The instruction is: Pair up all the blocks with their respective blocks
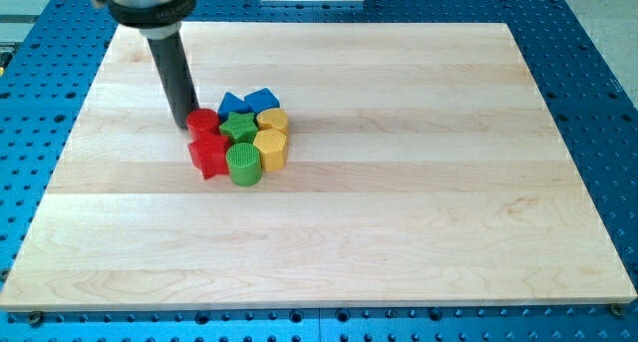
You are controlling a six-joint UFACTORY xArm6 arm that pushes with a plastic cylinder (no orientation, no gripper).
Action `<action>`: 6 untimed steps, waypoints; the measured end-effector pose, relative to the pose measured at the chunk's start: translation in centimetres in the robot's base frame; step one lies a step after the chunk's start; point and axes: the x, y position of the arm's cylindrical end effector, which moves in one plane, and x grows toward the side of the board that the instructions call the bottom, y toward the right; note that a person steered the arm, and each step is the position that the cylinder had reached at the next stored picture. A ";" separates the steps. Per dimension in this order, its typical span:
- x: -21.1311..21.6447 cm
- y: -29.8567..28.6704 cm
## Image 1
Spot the right board clamp screw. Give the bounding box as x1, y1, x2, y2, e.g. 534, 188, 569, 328
609, 304, 625, 318

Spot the board clamp screw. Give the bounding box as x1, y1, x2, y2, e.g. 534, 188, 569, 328
26, 311, 44, 326
609, 304, 625, 318

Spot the blue triangle block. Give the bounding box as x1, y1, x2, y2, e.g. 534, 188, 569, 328
217, 92, 252, 123

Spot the green cylinder block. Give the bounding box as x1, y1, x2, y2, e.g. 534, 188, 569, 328
226, 143, 262, 186

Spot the yellow heart block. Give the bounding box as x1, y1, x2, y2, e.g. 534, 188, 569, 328
256, 108, 289, 137

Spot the light wooden board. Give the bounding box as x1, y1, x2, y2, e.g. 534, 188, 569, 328
1, 22, 636, 311

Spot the green star block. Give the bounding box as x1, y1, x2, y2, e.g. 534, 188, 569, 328
219, 112, 258, 144

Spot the red star block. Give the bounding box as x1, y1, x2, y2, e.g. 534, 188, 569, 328
188, 133, 231, 179

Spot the yellow hexagon block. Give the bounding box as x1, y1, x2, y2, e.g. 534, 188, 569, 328
253, 129, 288, 172

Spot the red cylinder block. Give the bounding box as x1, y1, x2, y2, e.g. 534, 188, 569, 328
186, 109, 219, 141

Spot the left board clamp screw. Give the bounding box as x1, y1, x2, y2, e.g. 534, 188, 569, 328
26, 311, 44, 326

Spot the blue cube block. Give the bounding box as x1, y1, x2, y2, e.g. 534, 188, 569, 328
244, 88, 280, 114

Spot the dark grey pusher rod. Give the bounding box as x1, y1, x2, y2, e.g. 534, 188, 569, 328
148, 32, 199, 129

